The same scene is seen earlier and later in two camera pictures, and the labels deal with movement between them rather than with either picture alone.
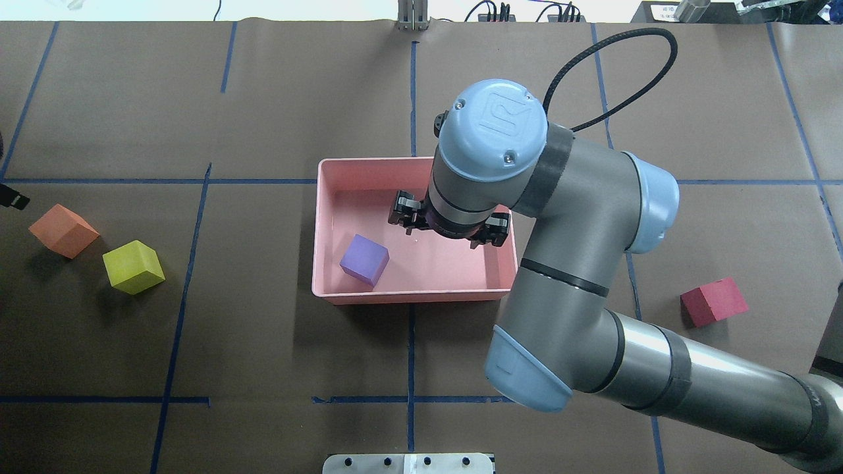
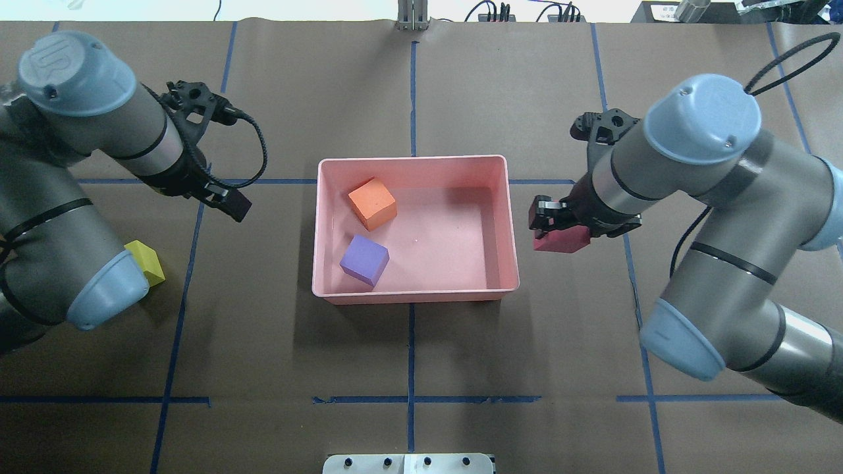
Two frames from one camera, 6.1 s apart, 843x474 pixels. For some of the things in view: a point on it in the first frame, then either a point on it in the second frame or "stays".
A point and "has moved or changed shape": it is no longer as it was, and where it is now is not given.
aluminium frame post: (413, 15) stays
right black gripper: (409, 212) to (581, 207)
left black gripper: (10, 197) to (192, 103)
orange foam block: (64, 231) has moved or changed shape
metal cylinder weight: (691, 11) stays
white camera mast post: (407, 463) stays
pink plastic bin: (355, 196) stays
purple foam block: (364, 259) stays
